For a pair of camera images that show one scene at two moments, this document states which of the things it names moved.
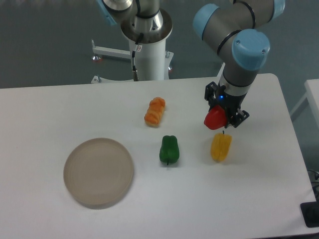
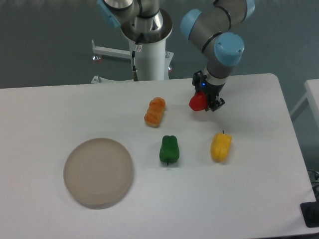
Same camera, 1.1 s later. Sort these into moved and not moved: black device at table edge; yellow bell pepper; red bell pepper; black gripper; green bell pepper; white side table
Moved: red bell pepper; black gripper
Not moved: yellow bell pepper; green bell pepper; black device at table edge; white side table
